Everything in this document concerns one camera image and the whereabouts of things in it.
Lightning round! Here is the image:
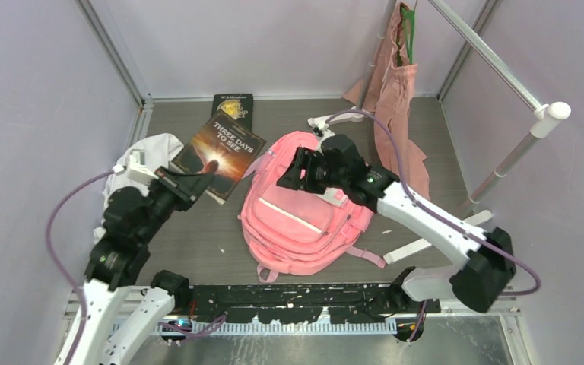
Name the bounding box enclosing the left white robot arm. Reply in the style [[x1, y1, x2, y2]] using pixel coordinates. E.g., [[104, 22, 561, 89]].
[[56, 167, 214, 364]]

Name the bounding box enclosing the purple cable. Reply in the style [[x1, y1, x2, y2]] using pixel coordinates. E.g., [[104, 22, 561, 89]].
[[322, 108, 542, 297], [45, 168, 227, 365]]

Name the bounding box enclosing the black book gold cover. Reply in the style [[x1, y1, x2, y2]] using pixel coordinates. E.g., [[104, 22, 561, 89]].
[[211, 93, 254, 131]]

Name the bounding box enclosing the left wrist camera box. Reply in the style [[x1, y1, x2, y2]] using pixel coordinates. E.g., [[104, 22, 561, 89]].
[[118, 149, 168, 186]]

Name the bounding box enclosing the pink hanging garment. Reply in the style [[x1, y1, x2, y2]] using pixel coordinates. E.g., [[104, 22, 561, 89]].
[[363, 2, 430, 199]]

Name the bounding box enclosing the white clothes rack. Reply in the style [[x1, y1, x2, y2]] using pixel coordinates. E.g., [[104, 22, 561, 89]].
[[306, 0, 572, 265]]

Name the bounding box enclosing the green clothes hanger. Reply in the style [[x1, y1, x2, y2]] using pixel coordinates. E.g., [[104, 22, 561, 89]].
[[398, 3, 416, 66]]

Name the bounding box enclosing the white perforated cable rail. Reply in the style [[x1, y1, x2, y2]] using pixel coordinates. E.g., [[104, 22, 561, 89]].
[[110, 320, 398, 338]]

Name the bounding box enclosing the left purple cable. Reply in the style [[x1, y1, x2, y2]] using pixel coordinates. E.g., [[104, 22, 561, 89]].
[[45, 168, 227, 365]]

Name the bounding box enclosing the pink student backpack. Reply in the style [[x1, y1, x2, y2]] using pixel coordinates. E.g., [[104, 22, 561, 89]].
[[239, 132, 386, 284]]

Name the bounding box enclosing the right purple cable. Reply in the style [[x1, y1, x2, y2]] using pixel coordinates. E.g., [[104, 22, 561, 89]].
[[322, 108, 542, 297]]

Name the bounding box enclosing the white cloth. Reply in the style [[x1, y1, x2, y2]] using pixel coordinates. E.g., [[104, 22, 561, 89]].
[[93, 132, 186, 243]]

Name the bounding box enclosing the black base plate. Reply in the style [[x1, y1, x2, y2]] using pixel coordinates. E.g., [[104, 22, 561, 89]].
[[164, 283, 421, 325]]

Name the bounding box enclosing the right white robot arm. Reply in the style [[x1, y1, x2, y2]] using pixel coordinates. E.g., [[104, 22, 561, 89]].
[[277, 134, 516, 313]]

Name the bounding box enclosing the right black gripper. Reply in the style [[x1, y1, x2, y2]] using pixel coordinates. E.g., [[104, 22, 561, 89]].
[[276, 148, 346, 195]]

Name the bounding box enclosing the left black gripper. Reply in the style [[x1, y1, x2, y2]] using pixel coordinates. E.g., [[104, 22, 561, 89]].
[[138, 165, 214, 243]]

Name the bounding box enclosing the dark book orange cover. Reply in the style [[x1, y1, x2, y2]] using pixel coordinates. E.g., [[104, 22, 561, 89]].
[[171, 111, 266, 205]]

